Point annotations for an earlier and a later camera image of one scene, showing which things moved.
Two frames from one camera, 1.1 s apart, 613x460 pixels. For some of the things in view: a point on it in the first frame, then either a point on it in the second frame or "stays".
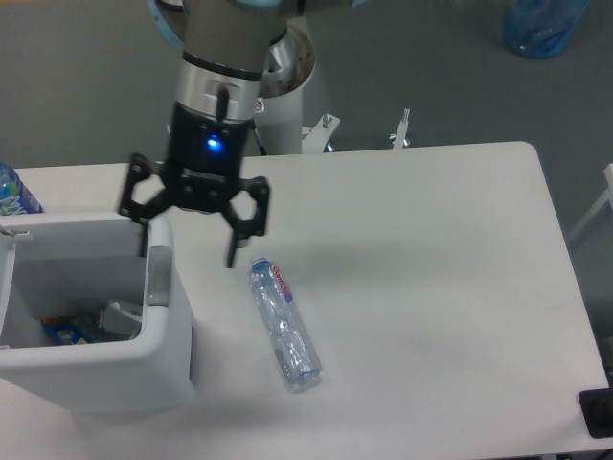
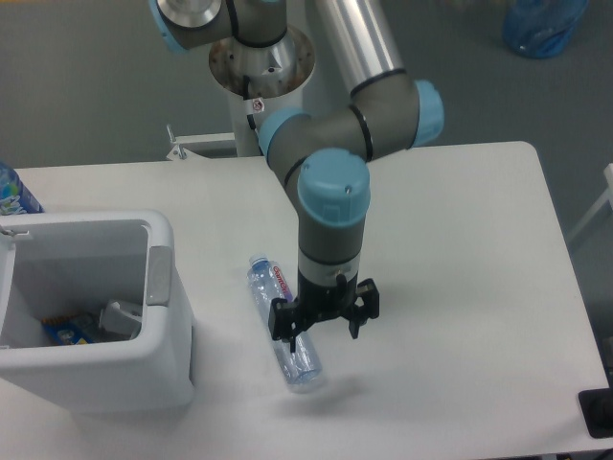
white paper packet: [115, 319] stays
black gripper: [202, 170] → [317, 301]
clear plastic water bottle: [293, 341] stays
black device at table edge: [597, 407] stays
